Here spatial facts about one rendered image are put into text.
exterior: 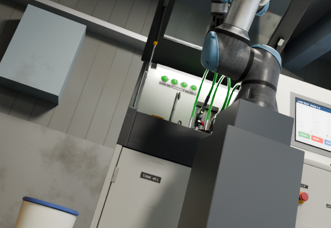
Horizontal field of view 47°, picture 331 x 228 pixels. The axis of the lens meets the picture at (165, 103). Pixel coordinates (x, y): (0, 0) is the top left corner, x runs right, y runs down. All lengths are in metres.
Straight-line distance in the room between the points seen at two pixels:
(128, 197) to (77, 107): 2.71
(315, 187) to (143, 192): 0.74
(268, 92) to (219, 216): 0.42
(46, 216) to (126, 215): 1.65
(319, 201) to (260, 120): 0.74
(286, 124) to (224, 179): 0.28
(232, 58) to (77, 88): 3.15
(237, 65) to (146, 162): 0.58
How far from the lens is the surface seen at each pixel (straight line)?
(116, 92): 4.23
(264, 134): 1.11
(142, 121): 1.57
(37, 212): 3.11
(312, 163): 1.78
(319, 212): 1.77
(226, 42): 1.18
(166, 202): 1.53
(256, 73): 1.21
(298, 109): 2.19
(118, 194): 1.51
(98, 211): 1.50
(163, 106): 2.18
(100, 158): 4.02
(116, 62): 4.36
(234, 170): 1.01
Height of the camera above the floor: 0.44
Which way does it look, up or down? 21 degrees up
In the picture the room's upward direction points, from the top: 16 degrees clockwise
